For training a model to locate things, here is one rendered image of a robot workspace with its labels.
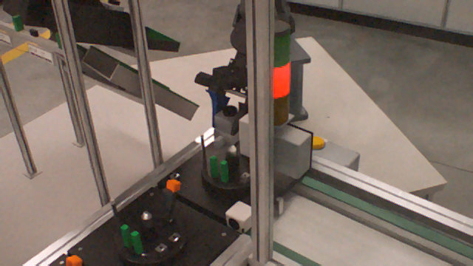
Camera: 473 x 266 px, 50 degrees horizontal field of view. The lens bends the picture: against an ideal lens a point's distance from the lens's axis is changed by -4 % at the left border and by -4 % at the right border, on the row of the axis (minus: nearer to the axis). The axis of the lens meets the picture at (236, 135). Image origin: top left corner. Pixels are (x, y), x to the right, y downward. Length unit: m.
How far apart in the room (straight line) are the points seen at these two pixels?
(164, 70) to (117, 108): 0.27
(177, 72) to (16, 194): 0.71
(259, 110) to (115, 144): 0.79
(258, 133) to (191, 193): 0.37
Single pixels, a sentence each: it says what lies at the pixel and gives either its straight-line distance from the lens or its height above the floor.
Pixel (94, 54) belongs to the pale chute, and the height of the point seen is 1.19.
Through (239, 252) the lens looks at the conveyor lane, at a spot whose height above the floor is 0.96.
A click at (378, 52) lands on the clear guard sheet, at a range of 0.66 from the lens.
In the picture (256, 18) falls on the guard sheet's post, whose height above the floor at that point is 1.45.
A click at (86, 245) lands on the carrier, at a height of 0.97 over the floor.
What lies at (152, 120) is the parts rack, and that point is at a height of 1.07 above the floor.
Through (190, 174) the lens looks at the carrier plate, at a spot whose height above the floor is 0.97.
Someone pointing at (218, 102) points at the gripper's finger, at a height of 1.15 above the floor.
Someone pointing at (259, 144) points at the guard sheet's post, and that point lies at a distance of 0.82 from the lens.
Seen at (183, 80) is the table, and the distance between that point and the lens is 1.78.
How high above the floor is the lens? 1.73
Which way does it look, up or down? 35 degrees down
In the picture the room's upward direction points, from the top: 3 degrees counter-clockwise
